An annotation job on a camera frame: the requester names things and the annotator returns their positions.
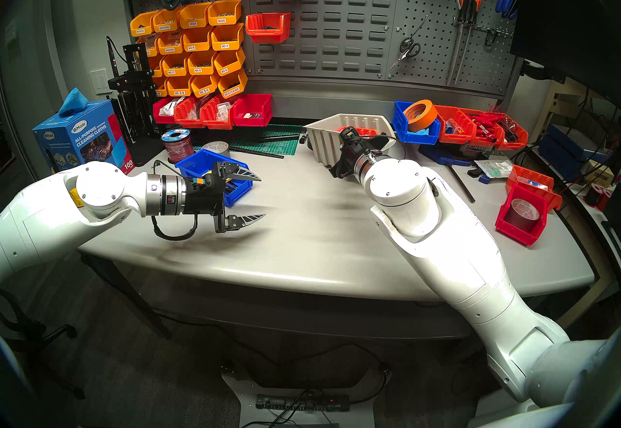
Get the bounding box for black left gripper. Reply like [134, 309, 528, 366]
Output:
[184, 161, 266, 234]

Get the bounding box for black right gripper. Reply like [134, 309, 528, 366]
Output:
[330, 127, 375, 180]

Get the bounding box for large beige storage bin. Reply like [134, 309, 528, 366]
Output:
[304, 113, 397, 164]

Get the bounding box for blue plastic storage bin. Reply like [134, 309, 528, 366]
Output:
[175, 149, 254, 207]
[393, 101, 441, 145]

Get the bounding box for orange masking tape roll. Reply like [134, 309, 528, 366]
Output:
[404, 100, 439, 133]

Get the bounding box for red tool white lettering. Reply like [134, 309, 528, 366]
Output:
[478, 114, 505, 139]

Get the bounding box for black metal rod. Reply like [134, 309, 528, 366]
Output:
[447, 164, 476, 203]
[229, 146, 285, 159]

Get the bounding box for green cutting mat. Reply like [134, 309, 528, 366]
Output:
[229, 124, 304, 156]

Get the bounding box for red parts bin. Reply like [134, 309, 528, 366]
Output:
[200, 95, 234, 130]
[230, 94, 273, 127]
[174, 97, 205, 128]
[153, 97, 179, 124]

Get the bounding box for black metal stand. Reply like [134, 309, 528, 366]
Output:
[108, 43, 165, 166]

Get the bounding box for large grey pegboard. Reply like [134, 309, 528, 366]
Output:
[388, 0, 522, 95]

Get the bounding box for clear bag green label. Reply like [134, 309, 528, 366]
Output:
[475, 159, 513, 178]

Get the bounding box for orange-red hanging bin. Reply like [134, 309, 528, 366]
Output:
[245, 12, 292, 44]

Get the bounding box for blue cleaning cloths box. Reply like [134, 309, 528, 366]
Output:
[33, 101, 134, 175]

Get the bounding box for red plastic bin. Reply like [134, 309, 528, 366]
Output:
[495, 185, 550, 247]

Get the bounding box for clear packing tape roll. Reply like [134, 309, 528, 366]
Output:
[509, 199, 540, 231]

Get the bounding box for blue cloth in dispenser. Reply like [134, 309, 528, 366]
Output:
[58, 88, 89, 117]

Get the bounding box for black power strip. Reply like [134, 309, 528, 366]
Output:
[256, 393, 350, 413]

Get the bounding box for dark blue case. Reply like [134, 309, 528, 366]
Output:
[539, 124, 602, 166]

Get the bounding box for black office chair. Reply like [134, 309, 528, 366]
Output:
[0, 284, 85, 401]

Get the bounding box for red thread spool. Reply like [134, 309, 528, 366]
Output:
[585, 185, 612, 209]

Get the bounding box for small cardboard box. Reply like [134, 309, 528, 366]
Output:
[585, 163, 617, 185]

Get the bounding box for black monitor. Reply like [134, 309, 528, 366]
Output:
[509, 0, 621, 107]

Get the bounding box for grey duct tape roll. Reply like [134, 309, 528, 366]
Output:
[201, 141, 231, 159]

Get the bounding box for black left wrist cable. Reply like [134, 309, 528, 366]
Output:
[151, 215, 198, 241]

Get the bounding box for red wire spool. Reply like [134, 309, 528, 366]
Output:
[162, 129, 195, 163]

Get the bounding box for black handled scissors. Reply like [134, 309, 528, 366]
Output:
[388, 15, 428, 73]

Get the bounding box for grey louvred wall panel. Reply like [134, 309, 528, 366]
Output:
[247, 0, 401, 81]

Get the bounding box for white wall switch plate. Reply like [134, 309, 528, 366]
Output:
[90, 69, 111, 95]

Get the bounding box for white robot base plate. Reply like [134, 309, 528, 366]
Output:
[221, 364, 391, 428]

